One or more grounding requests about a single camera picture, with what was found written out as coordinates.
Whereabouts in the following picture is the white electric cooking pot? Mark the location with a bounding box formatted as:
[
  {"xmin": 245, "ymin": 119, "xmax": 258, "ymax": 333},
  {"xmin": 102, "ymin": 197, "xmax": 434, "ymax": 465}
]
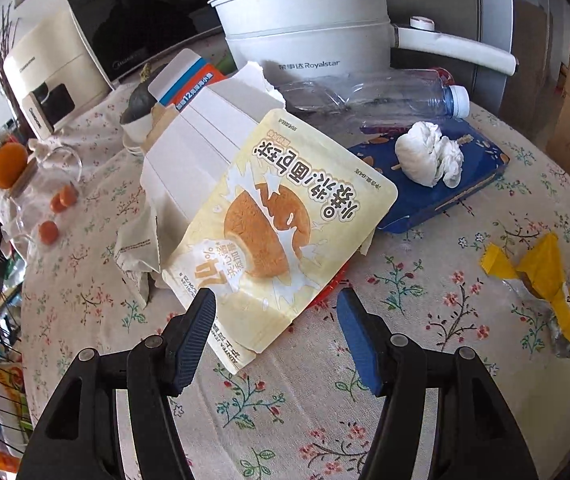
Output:
[{"xmin": 208, "ymin": 0, "xmax": 516, "ymax": 77}]

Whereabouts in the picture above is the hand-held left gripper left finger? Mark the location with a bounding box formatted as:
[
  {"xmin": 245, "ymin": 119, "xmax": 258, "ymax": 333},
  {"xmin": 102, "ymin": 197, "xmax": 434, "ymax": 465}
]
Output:
[{"xmin": 22, "ymin": 289, "xmax": 217, "ymax": 480}]

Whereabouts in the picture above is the red drink can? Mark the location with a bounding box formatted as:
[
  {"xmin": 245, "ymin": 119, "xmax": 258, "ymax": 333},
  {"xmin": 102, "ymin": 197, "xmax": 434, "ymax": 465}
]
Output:
[{"xmin": 427, "ymin": 66, "xmax": 458, "ymax": 86}]

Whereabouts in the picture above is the cream bread snack bag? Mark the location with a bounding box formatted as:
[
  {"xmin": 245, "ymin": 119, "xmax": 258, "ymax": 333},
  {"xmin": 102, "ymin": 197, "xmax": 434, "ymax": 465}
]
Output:
[{"xmin": 161, "ymin": 109, "xmax": 399, "ymax": 375}]

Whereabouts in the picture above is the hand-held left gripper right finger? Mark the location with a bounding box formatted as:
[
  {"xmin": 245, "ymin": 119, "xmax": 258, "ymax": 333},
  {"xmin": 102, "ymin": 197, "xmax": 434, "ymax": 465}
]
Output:
[{"xmin": 336, "ymin": 287, "xmax": 540, "ymax": 480}]

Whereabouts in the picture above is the cream countertop appliance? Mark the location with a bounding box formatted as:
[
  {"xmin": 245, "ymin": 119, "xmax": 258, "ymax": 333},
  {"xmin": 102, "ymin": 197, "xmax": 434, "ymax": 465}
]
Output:
[{"xmin": 2, "ymin": 12, "xmax": 111, "ymax": 138}]

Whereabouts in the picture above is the red snack packet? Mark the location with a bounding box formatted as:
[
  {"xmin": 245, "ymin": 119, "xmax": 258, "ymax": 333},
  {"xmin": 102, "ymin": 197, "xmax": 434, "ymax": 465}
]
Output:
[{"xmin": 310, "ymin": 260, "xmax": 353, "ymax": 311}]

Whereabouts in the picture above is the grey steel fridge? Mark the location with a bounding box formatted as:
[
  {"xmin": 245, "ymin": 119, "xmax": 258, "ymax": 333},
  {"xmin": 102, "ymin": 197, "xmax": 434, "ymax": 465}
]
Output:
[{"xmin": 380, "ymin": 0, "xmax": 553, "ymax": 133}]

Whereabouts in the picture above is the clear bag of oranges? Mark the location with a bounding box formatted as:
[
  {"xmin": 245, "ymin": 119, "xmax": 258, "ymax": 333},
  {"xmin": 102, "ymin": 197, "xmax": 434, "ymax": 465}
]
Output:
[{"xmin": 12, "ymin": 144, "xmax": 83, "ymax": 241}]

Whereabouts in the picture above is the small floral print tablecloth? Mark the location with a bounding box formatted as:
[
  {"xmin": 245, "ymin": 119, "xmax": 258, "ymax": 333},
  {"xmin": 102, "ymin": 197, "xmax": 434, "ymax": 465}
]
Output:
[{"xmin": 18, "ymin": 25, "xmax": 570, "ymax": 480}]

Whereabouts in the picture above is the dark green squash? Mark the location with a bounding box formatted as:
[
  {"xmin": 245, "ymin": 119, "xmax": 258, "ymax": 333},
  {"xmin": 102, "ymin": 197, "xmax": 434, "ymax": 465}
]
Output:
[{"xmin": 120, "ymin": 77, "xmax": 166, "ymax": 123}]

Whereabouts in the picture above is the white torn cardboard carton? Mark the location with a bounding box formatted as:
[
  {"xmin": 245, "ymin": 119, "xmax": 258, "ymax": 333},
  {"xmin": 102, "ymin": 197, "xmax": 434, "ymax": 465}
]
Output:
[{"xmin": 140, "ymin": 49, "xmax": 286, "ymax": 231}]

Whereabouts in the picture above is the crumpled beige paper bag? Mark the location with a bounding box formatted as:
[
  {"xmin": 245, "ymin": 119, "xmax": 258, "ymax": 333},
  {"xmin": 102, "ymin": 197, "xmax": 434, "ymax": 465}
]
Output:
[{"xmin": 115, "ymin": 195, "xmax": 191, "ymax": 306}]

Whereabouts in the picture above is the white flower print bowl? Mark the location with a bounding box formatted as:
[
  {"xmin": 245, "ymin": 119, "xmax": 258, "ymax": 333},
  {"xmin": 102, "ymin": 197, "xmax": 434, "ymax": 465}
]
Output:
[{"xmin": 119, "ymin": 110, "xmax": 157, "ymax": 156}]

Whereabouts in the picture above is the large orange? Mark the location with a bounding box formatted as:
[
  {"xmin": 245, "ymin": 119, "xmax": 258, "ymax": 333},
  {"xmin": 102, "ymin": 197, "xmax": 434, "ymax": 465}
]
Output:
[{"xmin": 0, "ymin": 142, "xmax": 28, "ymax": 190}]

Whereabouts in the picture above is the crumpled white tissue wad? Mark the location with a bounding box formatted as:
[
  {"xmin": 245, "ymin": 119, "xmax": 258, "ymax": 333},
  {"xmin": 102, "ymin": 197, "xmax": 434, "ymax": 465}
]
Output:
[{"xmin": 395, "ymin": 121, "xmax": 466, "ymax": 188}]

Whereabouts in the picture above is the blue snack box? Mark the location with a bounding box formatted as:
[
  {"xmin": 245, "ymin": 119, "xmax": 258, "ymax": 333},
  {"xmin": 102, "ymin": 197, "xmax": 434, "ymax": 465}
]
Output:
[{"xmin": 347, "ymin": 120, "xmax": 510, "ymax": 233}]

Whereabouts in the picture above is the black front microwave oven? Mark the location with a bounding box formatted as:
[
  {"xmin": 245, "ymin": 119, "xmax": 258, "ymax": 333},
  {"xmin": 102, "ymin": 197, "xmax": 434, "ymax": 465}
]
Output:
[{"xmin": 64, "ymin": 0, "xmax": 226, "ymax": 83}]

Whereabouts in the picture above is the clear plastic bottle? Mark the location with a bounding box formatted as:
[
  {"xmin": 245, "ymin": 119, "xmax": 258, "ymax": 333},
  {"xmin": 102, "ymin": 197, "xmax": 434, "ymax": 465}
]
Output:
[{"xmin": 277, "ymin": 69, "xmax": 470, "ymax": 133}]

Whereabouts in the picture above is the yellow foil wrapper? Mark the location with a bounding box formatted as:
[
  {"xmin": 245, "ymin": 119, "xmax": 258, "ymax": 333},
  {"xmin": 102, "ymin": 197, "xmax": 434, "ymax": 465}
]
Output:
[{"xmin": 481, "ymin": 232, "xmax": 570, "ymax": 361}]

